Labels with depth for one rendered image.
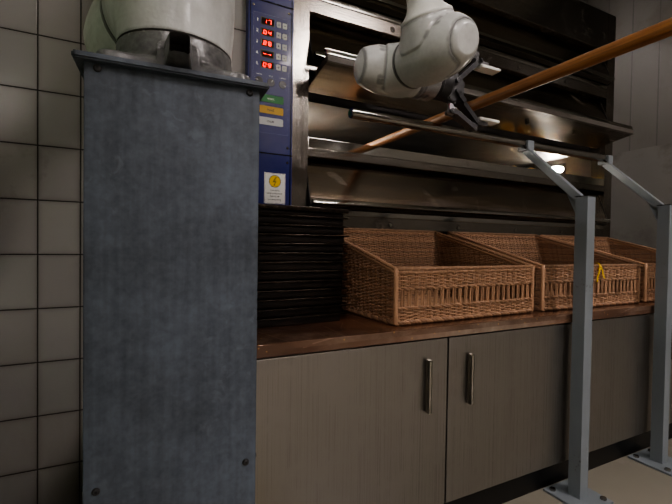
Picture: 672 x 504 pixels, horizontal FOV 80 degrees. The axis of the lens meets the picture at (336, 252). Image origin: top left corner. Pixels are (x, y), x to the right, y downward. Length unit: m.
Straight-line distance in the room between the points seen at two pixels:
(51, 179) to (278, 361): 0.84
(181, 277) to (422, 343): 0.70
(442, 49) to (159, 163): 0.54
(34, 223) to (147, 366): 0.89
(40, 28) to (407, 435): 1.46
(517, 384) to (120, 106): 1.21
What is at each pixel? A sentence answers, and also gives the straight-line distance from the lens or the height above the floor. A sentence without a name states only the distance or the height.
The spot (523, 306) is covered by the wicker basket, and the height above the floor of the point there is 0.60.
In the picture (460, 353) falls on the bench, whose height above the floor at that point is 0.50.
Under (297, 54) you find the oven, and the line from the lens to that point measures 1.60.
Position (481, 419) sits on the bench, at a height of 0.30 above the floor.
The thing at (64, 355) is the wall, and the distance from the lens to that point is 1.41.
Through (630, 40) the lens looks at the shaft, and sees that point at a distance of 1.03.
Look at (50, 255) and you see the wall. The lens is 1.38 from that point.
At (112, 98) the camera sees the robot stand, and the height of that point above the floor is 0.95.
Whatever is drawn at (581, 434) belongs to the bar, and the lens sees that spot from 1.57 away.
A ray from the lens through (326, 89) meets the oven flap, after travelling 1.62.
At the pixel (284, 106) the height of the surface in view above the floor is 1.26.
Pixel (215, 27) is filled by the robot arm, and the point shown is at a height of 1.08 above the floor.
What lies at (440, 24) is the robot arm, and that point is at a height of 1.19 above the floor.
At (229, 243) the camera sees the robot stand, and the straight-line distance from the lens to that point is 0.54.
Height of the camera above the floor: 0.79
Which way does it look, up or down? 1 degrees down
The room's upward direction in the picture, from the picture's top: 1 degrees clockwise
